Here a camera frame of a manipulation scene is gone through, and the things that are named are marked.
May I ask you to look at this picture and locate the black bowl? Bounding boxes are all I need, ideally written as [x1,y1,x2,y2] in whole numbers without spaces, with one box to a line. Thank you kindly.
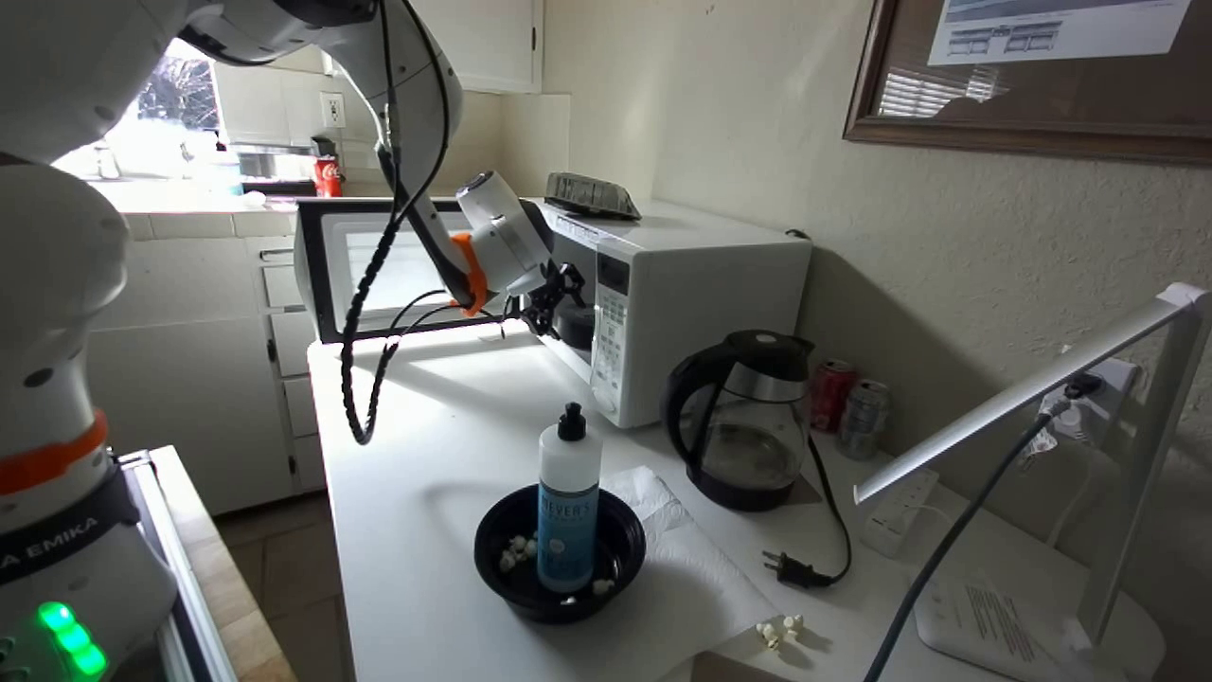
[473,483,649,626]

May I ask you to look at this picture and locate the framed picture on wall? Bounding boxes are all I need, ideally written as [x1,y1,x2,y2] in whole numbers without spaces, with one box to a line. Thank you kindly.
[844,0,1212,166]

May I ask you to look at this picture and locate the silver can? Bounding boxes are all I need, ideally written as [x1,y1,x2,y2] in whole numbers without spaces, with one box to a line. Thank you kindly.
[842,379,891,457]

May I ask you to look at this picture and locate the black kettle power cord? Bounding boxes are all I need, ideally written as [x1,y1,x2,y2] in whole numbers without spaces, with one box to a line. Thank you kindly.
[758,433,856,590]

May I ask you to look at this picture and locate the red bottle on far counter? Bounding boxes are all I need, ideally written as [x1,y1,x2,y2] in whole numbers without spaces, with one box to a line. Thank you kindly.
[310,135,344,195]

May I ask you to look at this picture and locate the white kitchen cabinet drawers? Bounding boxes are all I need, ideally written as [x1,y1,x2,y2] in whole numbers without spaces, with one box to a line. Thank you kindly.
[85,212,323,516]

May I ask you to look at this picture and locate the white blue squeeze bottle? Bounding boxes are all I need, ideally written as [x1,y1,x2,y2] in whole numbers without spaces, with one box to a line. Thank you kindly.
[539,401,602,596]

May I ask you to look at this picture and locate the white upper cabinet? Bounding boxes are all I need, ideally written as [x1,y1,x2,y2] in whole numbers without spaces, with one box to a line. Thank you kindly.
[417,0,540,93]

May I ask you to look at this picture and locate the small white crumpled pieces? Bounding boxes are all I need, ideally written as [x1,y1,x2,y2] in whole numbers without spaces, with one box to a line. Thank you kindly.
[753,614,803,649]

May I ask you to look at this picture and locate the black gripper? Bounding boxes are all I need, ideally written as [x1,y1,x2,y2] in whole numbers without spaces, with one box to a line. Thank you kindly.
[525,266,592,346]

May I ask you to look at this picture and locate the microwave door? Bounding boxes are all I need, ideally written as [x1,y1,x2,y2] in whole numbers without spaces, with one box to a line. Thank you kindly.
[296,195,470,346]

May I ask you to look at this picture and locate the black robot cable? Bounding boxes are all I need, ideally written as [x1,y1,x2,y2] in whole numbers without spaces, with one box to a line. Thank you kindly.
[337,0,483,447]

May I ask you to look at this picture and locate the black lamp cable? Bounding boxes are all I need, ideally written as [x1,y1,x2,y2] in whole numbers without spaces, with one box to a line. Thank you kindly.
[859,370,1107,682]

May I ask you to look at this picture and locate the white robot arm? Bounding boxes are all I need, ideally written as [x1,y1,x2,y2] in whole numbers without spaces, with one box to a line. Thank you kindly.
[0,0,551,682]

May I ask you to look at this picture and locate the metal tray on microwave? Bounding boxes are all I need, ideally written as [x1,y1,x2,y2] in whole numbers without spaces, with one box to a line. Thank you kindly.
[545,171,641,218]

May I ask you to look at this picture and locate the red can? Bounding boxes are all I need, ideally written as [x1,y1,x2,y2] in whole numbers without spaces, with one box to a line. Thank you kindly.
[810,367,856,433]

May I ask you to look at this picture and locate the white microwave oven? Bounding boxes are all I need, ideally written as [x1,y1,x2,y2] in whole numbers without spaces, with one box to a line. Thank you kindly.
[540,199,810,429]

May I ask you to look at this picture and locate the black glass electric kettle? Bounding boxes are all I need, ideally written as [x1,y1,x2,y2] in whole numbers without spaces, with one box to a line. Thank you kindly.
[662,328,810,510]

